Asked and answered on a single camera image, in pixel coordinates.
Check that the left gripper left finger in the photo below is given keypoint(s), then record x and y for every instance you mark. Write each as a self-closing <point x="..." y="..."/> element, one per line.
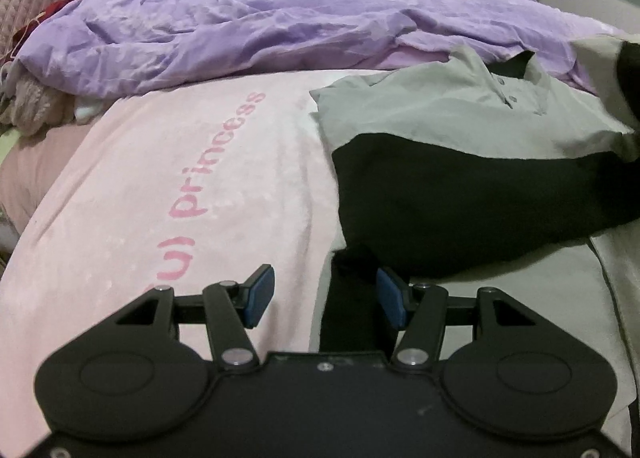
<point x="231" y="309"/>

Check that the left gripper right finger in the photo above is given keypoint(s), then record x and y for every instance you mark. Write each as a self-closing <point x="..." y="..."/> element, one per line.
<point x="419" y="312"/>

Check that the grey and black coat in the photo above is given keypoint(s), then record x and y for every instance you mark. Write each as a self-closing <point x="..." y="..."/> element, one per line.
<point x="458" y="167"/>

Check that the pink princess blanket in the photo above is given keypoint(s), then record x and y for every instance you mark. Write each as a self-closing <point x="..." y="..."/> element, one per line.
<point x="176" y="189"/>

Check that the beige fuzzy pillow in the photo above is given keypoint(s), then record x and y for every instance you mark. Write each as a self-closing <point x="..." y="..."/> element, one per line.
<point x="29" y="106"/>

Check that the purple duvet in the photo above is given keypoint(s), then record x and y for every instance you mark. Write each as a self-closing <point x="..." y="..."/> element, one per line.
<point x="107" y="49"/>

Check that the red cloth at headboard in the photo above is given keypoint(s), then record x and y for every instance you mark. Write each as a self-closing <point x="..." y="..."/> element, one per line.
<point x="22" y="35"/>

